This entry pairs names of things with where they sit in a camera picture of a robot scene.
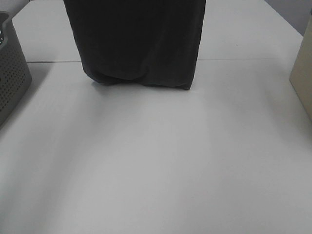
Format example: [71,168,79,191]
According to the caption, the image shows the dark navy towel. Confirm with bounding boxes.
[64,0,206,90]

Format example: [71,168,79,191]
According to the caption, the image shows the grey perforated plastic basket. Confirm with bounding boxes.
[0,11,32,124]

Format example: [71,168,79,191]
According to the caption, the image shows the beige box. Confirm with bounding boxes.
[290,12,312,120]

